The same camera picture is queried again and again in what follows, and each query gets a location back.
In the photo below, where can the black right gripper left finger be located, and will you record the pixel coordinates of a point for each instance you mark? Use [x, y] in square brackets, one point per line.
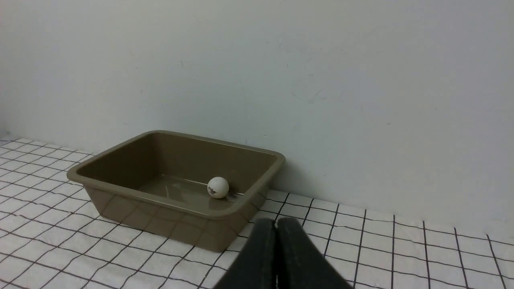
[254, 267]

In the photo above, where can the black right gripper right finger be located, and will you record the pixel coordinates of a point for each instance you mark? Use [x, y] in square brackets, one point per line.
[300, 265]

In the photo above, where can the white ping-pong ball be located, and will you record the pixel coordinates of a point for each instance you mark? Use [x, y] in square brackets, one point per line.
[218, 187]

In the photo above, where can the olive plastic bin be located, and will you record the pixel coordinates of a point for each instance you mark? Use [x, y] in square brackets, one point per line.
[157, 182]

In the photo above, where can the white grid tablecloth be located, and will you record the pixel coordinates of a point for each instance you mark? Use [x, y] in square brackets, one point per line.
[52, 237]

